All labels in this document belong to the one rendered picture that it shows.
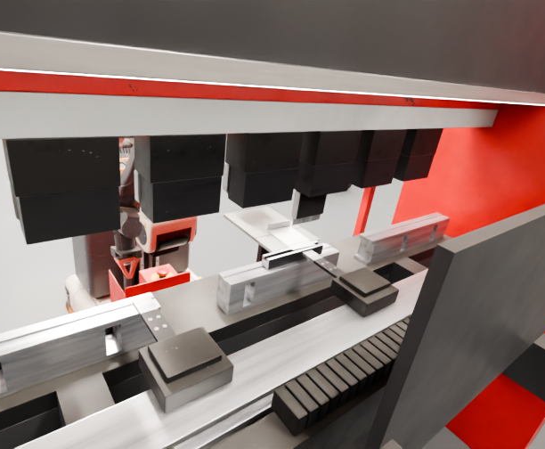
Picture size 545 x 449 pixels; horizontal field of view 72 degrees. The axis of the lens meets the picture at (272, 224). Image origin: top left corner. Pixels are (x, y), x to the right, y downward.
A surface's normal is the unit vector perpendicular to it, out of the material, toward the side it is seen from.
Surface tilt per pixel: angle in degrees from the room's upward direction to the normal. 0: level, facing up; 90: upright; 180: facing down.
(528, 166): 90
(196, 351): 0
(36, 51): 90
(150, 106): 90
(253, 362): 0
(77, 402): 0
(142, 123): 90
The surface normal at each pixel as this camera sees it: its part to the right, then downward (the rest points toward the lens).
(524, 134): -0.79, 0.17
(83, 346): 0.60, 0.41
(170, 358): 0.13, -0.90
